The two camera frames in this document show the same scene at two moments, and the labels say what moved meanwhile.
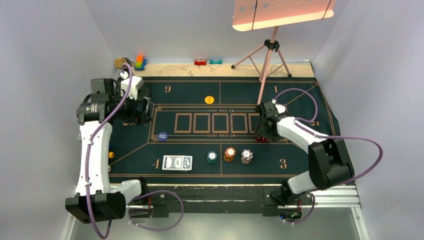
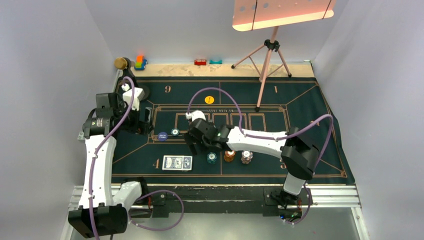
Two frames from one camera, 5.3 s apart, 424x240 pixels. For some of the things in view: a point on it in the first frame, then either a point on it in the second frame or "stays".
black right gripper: (260, 129) to (190, 138)
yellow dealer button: (209, 99) stays
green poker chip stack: (211, 157) stays
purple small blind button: (162, 136) stays
